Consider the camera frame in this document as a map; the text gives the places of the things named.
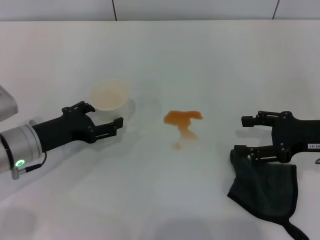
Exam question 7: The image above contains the white paper cup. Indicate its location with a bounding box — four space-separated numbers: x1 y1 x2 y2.
87 79 131 124

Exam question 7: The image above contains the brown water stain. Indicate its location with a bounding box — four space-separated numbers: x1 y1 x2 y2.
163 110 204 151

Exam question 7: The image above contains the dark blue rag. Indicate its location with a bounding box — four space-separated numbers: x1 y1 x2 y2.
226 149 309 240

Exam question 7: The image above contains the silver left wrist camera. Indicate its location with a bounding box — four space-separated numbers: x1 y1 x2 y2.
0 84 20 123

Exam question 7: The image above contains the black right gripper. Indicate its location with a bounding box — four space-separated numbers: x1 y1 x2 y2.
233 110 320 165

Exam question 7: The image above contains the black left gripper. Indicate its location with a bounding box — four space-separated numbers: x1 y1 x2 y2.
32 100 125 154

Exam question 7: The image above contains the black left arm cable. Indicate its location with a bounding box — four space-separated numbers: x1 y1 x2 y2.
11 151 48 180

